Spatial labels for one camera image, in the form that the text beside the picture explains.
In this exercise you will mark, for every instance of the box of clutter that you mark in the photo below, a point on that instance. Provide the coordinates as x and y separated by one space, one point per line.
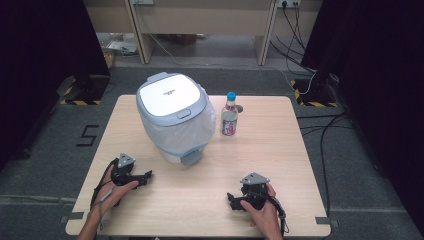
116 46

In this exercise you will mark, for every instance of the black curtain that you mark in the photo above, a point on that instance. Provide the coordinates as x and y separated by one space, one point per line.
43 66
376 83

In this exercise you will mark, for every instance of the beige wooden desk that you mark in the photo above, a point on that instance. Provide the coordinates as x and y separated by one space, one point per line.
203 16

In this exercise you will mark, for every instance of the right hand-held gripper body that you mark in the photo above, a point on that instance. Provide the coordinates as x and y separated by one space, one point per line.
255 191

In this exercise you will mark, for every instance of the person's right hand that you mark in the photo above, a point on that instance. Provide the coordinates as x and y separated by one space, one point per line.
266 216

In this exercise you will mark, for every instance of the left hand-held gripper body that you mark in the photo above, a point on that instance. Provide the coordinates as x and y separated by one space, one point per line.
120 171

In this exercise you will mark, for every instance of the white wall power socket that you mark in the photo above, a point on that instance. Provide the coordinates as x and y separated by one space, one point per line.
288 3

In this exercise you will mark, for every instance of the white plastic bin liner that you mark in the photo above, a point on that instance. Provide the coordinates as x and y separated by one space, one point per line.
193 133

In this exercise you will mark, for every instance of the clear bottle with blue cap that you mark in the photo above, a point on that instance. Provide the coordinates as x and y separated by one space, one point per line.
229 121

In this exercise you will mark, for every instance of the stand base with hazard tape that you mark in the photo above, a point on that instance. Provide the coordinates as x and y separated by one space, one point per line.
311 95
85 91

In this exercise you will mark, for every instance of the grey table corner bracket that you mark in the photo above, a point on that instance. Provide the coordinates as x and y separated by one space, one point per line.
326 221
72 217

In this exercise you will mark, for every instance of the person's left hand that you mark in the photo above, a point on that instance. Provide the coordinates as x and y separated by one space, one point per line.
111 196

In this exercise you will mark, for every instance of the white and blue pedal bin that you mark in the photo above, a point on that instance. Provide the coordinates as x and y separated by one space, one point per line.
168 93

